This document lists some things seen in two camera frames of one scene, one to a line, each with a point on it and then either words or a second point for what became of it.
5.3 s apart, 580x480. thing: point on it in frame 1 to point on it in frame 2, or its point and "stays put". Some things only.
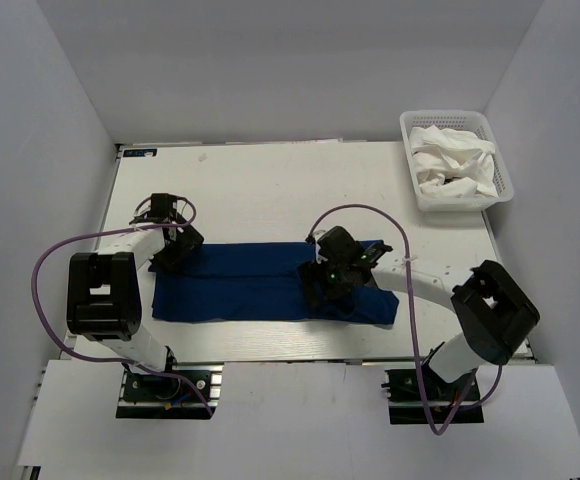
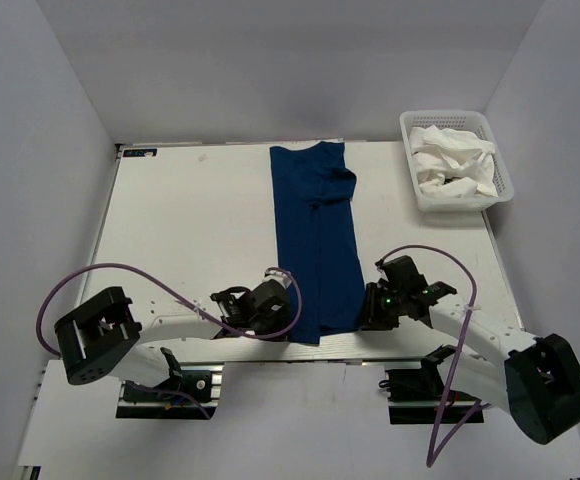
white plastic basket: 456,161 stays put
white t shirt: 452,163 stays put
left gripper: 189,240 to 282,322
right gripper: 311,273 to 372,294
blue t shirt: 258,282 to 321,266
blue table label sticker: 140,152 stays put
